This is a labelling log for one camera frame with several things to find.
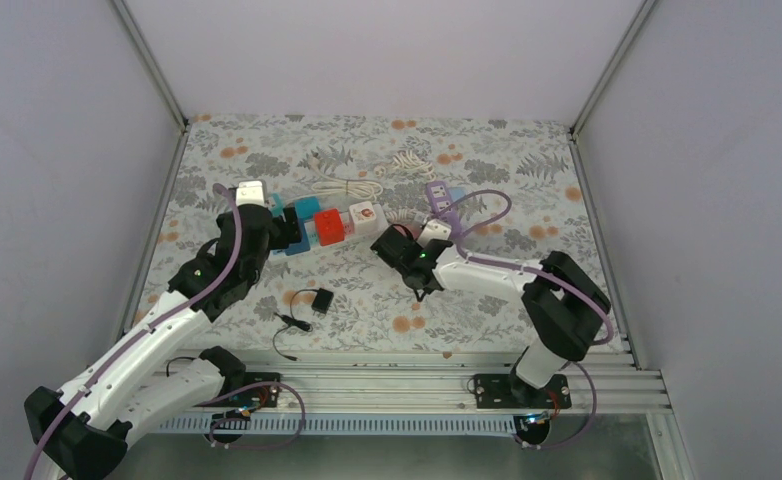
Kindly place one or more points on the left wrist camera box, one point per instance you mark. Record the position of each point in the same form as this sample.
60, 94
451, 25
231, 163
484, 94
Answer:
251, 192

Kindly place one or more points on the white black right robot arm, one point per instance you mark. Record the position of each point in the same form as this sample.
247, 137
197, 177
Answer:
568, 311

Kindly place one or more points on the floral patterned table mat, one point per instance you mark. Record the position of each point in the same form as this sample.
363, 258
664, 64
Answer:
523, 200

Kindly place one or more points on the orange cube socket adapter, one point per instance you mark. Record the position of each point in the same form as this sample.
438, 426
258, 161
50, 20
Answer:
329, 227

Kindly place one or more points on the cyan flat plug adapter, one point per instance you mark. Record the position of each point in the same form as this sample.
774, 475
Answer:
306, 208

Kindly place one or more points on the white long power strip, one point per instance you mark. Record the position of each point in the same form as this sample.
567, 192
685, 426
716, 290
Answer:
310, 243

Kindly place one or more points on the blue cube socket adapter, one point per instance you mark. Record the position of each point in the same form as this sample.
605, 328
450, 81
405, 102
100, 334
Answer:
299, 247

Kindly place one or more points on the white tiger cube socket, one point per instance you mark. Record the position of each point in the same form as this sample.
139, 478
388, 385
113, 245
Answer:
364, 218

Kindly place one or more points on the aluminium front rail base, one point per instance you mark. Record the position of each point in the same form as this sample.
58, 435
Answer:
436, 394

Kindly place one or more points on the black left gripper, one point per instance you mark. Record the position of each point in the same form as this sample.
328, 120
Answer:
282, 239

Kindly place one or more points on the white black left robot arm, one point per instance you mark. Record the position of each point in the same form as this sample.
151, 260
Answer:
84, 429

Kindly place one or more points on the purple power strip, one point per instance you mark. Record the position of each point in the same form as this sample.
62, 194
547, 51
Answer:
439, 198

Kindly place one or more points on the aluminium corner frame rail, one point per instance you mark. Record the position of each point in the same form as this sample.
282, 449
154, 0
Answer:
151, 65

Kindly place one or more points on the black small charger with cable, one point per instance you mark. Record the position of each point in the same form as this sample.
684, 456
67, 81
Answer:
315, 301

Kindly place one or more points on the teal power strip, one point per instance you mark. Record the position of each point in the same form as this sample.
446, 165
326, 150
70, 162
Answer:
274, 204

